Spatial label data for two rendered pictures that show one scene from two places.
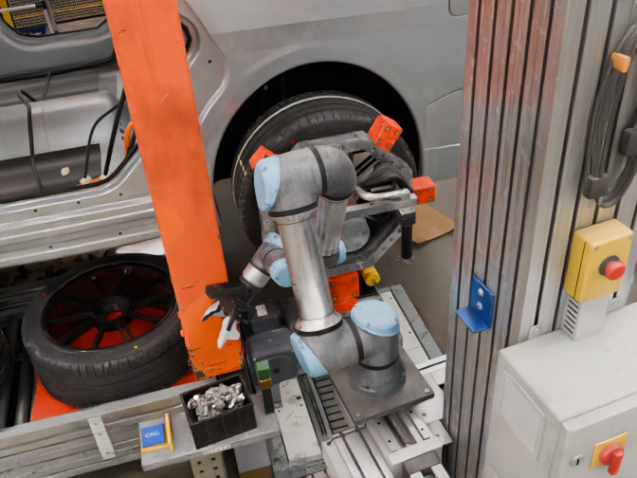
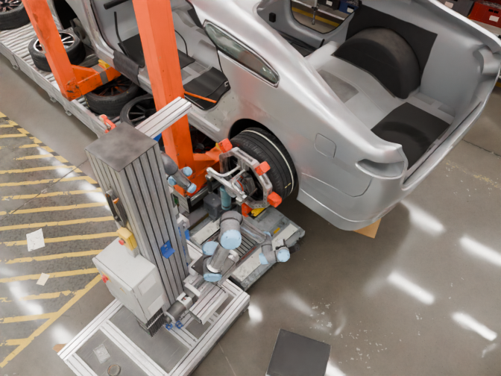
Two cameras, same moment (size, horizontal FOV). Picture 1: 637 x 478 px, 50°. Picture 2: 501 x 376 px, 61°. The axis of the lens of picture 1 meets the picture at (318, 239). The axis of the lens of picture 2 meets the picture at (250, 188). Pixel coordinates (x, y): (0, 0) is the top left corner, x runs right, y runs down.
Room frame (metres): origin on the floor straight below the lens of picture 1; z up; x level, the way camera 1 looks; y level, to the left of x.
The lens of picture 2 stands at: (0.78, -1.99, 3.44)
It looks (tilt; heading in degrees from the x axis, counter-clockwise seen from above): 50 degrees down; 57
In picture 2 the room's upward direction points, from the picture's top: straight up
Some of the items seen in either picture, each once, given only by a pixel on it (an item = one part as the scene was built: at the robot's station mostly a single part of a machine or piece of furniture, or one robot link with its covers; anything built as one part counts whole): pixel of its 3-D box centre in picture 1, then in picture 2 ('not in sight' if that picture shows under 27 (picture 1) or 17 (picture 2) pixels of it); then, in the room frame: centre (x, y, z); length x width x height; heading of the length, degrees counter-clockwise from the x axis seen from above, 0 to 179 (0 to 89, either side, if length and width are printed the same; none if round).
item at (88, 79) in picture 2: not in sight; (94, 69); (1.54, 2.33, 0.69); 0.52 x 0.17 x 0.35; 13
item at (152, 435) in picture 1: (153, 436); not in sight; (1.37, 0.56, 0.47); 0.07 x 0.07 x 0.02; 13
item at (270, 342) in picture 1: (266, 344); (225, 201); (1.95, 0.24, 0.26); 0.42 x 0.18 x 0.35; 13
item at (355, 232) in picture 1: (342, 219); (238, 183); (1.92, -0.09, 0.85); 0.21 x 0.14 x 0.14; 13
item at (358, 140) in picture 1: (336, 209); (244, 179); (1.99, -0.07, 0.85); 0.54 x 0.07 x 0.54; 103
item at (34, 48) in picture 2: not in sight; (57, 50); (1.38, 3.48, 0.39); 0.66 x 0.66 x 0.24
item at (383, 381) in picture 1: (376, 362); not in sight; (1.23, -0.12, 0.87); 0.15 x 0.15 x 0.10
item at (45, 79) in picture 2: not in sight; (65, 66); (1.39, 3.38, 0.19); 1.00 x 0.86 x 0.39; 103
